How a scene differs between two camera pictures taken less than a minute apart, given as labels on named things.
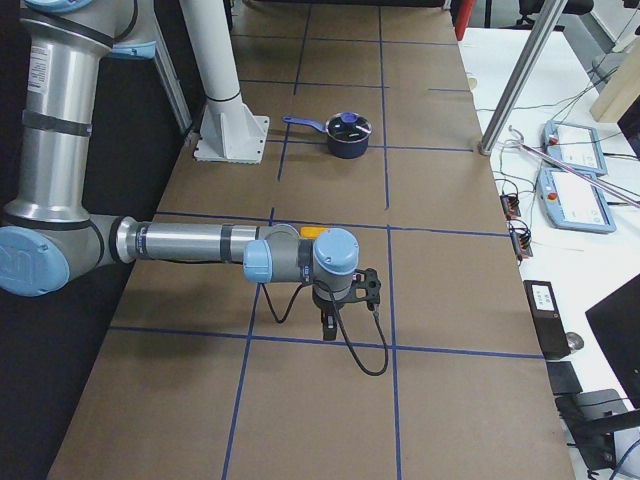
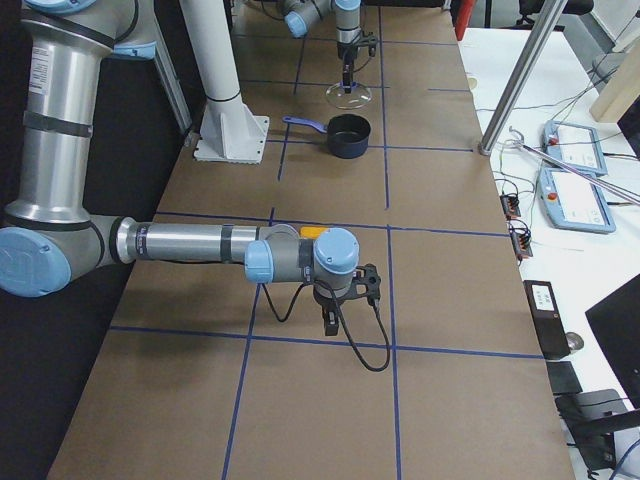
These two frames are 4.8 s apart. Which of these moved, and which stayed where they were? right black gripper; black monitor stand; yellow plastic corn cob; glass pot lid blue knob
Moved: glass pot lid blue knob
Stayed: right black gripper; yellow plastic corn cob; black monitor stand
